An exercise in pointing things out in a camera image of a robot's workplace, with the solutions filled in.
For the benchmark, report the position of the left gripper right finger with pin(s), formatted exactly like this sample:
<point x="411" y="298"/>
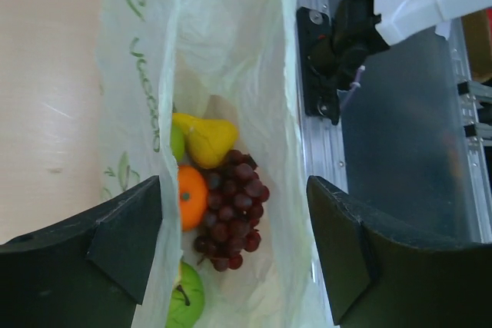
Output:
<point x="381" y="272"/>

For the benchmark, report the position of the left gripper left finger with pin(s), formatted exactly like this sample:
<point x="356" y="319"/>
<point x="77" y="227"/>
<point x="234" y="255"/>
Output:
<point x="90" y="270"/>

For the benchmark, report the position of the green fake apple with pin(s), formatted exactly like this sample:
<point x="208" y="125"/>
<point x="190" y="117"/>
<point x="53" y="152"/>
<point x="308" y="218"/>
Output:
<point x="187" y="298"/>

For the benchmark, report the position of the orange fake tangerine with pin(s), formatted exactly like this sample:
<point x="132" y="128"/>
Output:
<point x="192" y="197"/>

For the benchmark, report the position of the green fake pear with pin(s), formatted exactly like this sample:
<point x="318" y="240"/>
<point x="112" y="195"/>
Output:
<point x="177" y="142"/>

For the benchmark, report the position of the red fake grapes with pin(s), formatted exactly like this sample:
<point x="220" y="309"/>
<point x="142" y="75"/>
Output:
<point x="235" y="206"/>

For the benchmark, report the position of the yellow fake pear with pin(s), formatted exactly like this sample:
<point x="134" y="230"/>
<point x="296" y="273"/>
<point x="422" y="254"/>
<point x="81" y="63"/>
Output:
<point x="207" y="141"/>

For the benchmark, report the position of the green plastic bag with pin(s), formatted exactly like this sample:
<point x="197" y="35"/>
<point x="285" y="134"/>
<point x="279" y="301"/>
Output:
<point x="229" y="59"/>

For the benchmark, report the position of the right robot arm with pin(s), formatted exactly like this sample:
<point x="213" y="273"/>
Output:
<point x="367" y="27"/>

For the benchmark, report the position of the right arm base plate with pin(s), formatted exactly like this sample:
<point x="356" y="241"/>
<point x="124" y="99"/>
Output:
<point x="318" y="65"/>

